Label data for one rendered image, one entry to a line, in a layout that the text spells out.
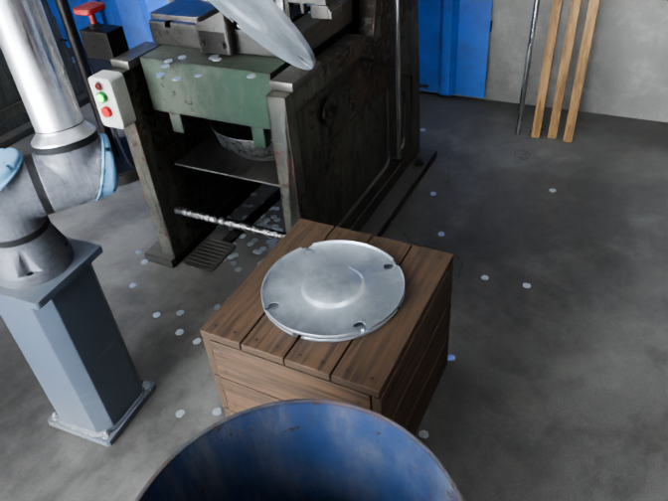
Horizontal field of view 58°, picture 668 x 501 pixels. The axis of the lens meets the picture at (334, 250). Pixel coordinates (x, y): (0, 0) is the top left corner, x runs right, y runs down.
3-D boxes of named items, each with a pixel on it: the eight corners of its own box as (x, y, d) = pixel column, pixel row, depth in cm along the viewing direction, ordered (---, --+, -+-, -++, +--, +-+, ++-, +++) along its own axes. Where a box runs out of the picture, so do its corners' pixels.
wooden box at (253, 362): (385, 502, 123) (380, 392, 102) (231, 436, 138) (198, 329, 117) (447, 363, 150) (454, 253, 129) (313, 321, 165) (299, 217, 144)
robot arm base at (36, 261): (35, 296, 113) (14, 254, 107) (-23, 279, 118) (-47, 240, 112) (89, 248, 123) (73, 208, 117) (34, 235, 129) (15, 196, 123)
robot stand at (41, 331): (109, 447, 139) (36, 304, 111) (48, 424, 145) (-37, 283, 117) (157, 387, 152) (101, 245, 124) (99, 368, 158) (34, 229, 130)
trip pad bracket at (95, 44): (127, 102, 163) (104, 29, 151) (100, 97, 167) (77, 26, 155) (142, 93, 167) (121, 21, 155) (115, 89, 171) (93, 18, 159)
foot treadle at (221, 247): (215, 284, 164) (212, 269, 161) (186, 275, 168) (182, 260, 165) (316, 176, 204) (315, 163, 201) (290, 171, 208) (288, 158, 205)
